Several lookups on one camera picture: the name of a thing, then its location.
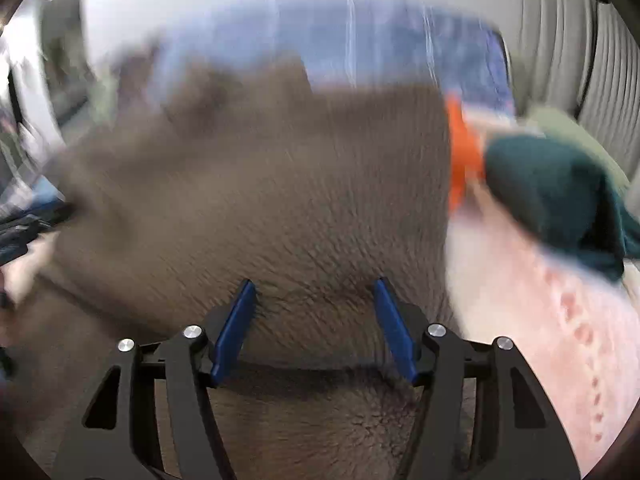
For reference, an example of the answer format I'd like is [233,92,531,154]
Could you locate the pale pink printed blanket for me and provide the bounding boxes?
[445,195,640,466]

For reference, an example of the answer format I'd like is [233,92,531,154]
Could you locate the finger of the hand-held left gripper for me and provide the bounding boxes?
[0,202,76,266]

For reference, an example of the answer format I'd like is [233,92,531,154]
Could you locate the blue quilted mat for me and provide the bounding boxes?
[150,0,516,126]

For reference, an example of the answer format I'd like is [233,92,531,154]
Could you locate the orange cloth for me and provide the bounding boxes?
[445,95,486,211]

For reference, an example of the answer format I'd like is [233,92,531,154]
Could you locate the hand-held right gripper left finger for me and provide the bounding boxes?
[52,279,258,480]

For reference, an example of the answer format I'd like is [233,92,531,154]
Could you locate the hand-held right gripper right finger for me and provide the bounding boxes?
[372,276,581,480]

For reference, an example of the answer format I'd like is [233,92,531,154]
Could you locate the light green cloth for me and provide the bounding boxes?
[525,107,631,186]

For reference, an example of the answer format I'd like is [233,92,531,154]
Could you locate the white pleated curtain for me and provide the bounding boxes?
[515,0,640,171]

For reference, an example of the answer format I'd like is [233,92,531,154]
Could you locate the brown fleece garment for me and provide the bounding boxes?
[20,60,476,480]

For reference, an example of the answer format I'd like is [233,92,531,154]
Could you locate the dark green cloth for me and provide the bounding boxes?
[485,135,640,281]

